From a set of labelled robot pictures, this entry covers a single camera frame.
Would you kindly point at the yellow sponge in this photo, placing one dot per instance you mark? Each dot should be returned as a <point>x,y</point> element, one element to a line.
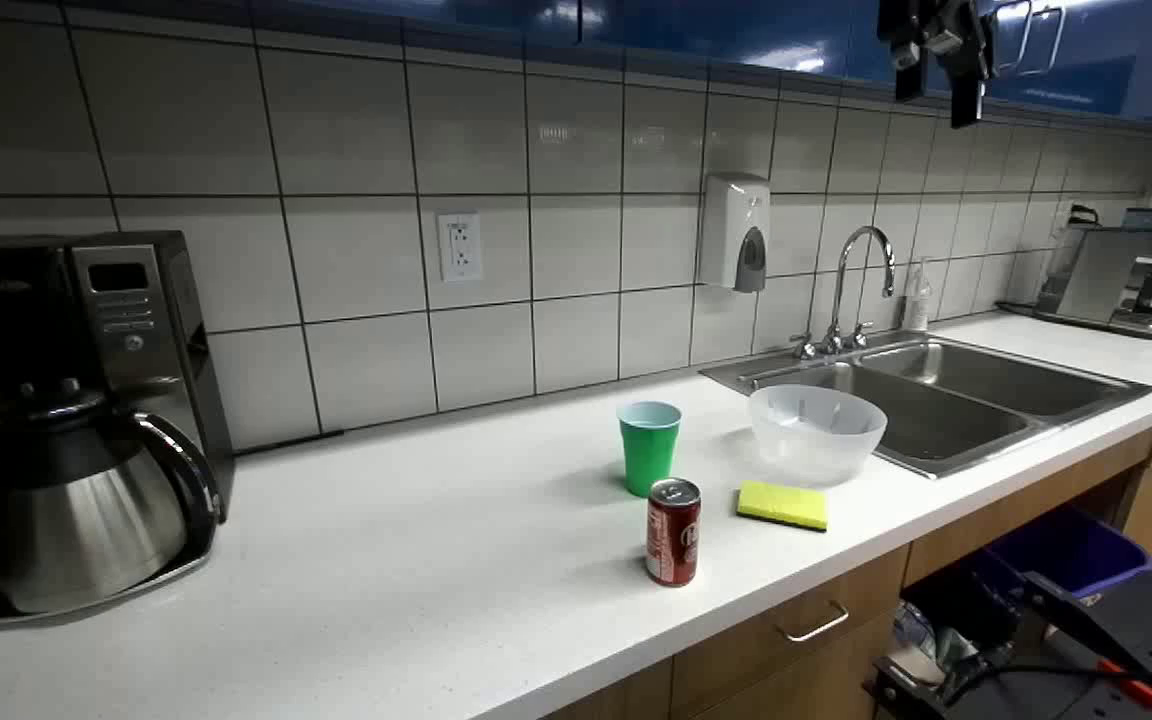
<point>781,505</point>

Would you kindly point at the black coffee maker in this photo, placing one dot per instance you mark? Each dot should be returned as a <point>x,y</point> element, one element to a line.
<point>123,307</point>

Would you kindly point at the silver espresso machine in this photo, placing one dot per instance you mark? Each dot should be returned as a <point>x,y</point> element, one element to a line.
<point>1108,272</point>

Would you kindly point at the white soap dispenser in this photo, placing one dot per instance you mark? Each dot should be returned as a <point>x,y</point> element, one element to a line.
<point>732,233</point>

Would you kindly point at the green plastic cup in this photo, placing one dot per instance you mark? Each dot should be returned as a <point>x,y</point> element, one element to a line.
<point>648,455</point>

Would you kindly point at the blue glossy upper cabinet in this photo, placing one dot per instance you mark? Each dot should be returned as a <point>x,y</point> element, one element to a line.
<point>738,27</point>

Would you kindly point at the wooden base cabinet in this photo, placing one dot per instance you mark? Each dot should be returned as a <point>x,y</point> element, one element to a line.
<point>738,664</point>

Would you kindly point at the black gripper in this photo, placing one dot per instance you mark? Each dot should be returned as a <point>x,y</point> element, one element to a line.
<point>937,15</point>

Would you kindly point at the steel coffee carafe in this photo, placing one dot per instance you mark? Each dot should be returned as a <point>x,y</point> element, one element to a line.
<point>80,520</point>

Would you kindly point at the small soap bottle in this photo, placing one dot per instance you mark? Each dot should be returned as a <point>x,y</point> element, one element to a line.
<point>917,311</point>

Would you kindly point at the white wall outlet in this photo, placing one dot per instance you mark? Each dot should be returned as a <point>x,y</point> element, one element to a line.
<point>462,248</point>

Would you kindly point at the chrome faucet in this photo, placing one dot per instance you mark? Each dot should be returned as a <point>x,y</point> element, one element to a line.
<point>844,267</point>

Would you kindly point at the blue plastic bin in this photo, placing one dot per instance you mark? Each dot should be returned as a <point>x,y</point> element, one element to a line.
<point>1068,549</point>

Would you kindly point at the orange clamp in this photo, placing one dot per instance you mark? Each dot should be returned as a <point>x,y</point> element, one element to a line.
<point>1140,688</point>

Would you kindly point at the black trash bag bin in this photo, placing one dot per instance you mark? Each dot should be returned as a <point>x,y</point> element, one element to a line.
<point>951,627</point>

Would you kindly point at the clear plastic bowl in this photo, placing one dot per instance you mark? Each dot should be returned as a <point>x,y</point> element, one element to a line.
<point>816,435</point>

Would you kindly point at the stainless steel sink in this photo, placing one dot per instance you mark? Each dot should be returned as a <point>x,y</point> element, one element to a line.
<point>1002,382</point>

